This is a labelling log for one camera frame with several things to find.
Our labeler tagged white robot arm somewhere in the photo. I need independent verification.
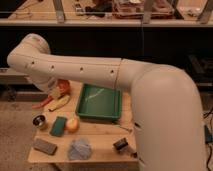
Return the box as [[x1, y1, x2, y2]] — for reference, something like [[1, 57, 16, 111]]
[[7, 34, 206, 171]]

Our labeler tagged small metal cup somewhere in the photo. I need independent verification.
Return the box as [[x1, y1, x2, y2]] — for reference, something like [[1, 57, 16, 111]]
[[33, 115, 47, 130]]

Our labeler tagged yellow banana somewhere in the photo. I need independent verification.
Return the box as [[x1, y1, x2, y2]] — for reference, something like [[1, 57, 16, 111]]
[[48, 95, 70, 112]]

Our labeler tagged red bowl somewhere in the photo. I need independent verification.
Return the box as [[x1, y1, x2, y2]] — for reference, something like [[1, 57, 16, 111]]
[[58, 79, 70, 94]]

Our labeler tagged green sponge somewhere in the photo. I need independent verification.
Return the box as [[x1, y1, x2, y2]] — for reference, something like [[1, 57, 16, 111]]
[[50, 116, 67, 137]]

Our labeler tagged red yellow apple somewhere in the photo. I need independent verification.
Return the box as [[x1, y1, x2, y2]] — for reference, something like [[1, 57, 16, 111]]
[[65, 118, 79, 133]]

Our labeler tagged green plastic tray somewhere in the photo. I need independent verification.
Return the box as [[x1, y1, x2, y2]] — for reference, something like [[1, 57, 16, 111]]
[[76, 84, 122, 121]]

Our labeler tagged grey rectangular block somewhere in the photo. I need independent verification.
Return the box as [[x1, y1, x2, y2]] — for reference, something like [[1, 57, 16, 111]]
[[33, 138, 57, 155]]

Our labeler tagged crumpled blue-grey cloth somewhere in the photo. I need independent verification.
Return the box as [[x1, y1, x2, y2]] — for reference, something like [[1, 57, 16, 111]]
[[67, 139, 92, 160]]

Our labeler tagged metal fork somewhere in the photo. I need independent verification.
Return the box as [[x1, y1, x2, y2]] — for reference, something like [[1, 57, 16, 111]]
[[112, 122, 133, 133]]

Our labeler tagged dark binder clip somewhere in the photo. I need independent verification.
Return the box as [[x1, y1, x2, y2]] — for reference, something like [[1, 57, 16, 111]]
[[113, 138, 129, 154]]

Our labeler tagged black-handled brush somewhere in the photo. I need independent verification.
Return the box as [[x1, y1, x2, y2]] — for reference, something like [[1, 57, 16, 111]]
[[131, 152, 137, 158]]

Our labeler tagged black floor cable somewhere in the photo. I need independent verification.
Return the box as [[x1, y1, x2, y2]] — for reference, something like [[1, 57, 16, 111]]
[[203, 106, 213, 171]]

